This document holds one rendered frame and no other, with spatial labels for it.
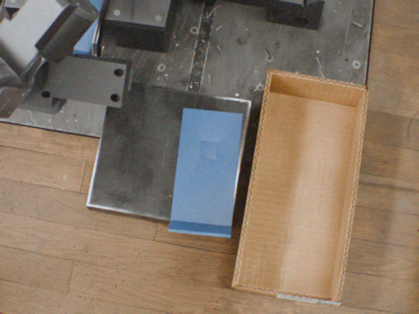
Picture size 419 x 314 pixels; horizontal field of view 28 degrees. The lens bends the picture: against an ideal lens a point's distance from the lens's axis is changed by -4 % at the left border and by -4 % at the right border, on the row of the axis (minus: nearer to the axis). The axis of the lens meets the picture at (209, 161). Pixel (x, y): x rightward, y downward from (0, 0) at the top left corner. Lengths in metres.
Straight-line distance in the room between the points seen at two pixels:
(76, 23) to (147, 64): 0.32
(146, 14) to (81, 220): 0.25
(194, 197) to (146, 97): 0.14
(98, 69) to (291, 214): 0.32
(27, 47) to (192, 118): 0.32
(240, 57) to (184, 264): 0.27
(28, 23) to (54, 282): 0.37
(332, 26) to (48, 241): 0.45
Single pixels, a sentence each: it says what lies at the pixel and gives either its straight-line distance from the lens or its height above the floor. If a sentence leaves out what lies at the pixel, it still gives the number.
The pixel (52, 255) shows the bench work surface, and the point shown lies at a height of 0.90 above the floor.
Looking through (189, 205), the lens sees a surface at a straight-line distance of 1.01.
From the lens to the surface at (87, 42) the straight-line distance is 1.01.
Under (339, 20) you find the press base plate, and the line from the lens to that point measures 1.13.
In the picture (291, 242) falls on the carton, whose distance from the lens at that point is 1.03.
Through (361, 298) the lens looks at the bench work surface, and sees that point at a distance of 1.04.
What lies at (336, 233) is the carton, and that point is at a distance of 1.04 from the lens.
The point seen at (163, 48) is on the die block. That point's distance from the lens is 1.08.
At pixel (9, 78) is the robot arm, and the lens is 0.74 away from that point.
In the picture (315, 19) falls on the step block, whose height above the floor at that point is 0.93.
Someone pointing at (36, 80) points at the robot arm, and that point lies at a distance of 0.81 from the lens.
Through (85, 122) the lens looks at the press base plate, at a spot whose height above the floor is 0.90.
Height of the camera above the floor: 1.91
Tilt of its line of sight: 75 degrees down
